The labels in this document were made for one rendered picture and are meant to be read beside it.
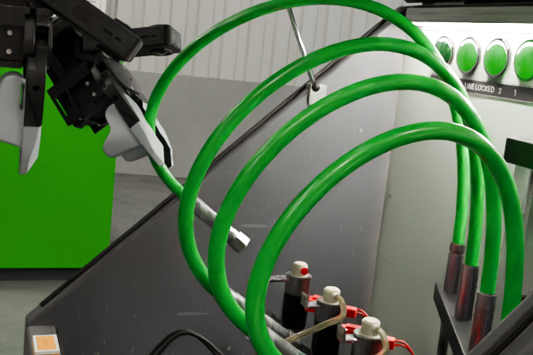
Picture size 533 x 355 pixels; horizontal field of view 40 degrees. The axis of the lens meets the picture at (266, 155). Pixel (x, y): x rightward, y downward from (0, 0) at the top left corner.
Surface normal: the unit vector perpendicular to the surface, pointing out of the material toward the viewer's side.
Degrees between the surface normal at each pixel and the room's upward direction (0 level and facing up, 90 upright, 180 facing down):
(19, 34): 90
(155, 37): 78
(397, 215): 90
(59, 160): 90
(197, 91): 90
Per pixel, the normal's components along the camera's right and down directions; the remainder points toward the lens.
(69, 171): 0.33, 0.18
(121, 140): -0.26, -0.14
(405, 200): -0.93, -0.04
